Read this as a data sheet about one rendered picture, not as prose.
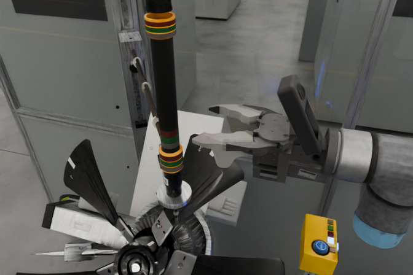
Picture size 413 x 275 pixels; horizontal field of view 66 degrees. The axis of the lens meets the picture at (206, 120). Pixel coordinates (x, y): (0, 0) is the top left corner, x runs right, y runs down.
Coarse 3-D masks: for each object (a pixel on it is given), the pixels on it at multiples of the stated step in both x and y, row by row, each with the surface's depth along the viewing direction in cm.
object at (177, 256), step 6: (174, 252) 83; (180, 252) 83; (186, 252) 83; (174, 258) 82; (180, 258) 82; (186, 258) 82; (192, 258) 82; (168, 264) 80; (174, 264) 80; (186, 264) 81; (192, 264) 81; (168, 270) 79; (174, 270) 79; (180, 270) 79; (186, 270) 80
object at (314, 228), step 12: (312, 216) 107; (312, 228) 103; (324, 228) 103; (312, 240) 99; (324, 240) 99; (336, 240) 100; (300, 252) 104; (312, 252) 96; (336, 252) 96; (300, 264) 100; (312, 264) 97; (324, 264) 96; (336, 264) 94
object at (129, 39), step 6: (126, 30) 109; (132, 30) 110; (120, 36) 106; (126, 36) 106; (132, 36) 106; (138, 36) 106; (120, 42) 103; (126, 42) 102; (132, 42) 103; (138, 42) 104; (126, 48) 104; (132, 48) 104; (138, 48) 105; (126, 54) 105; (138, 54) 106; (126, 60) 106; (132, 60) 106
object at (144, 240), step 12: (144, 228) 88; (144, 240) 79; (168, 240) 86; (120, 252) 77; (132, 252) 77; (144, 252) 77; (156, 252) 77; (168, 252) 85; (120, 264) 78; (132, 264) 77; (144, 264) 76; (156, 264) 75
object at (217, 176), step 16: (192, 144) 88; (192, 160) 86; (208, 160) 81; (192, 176) 82; (208, 176) 79; (224, 176) 76; (240, 176) 75; (192, 192) 79; (208, 192) 76; (192, 208) 77; (176, 224) 77
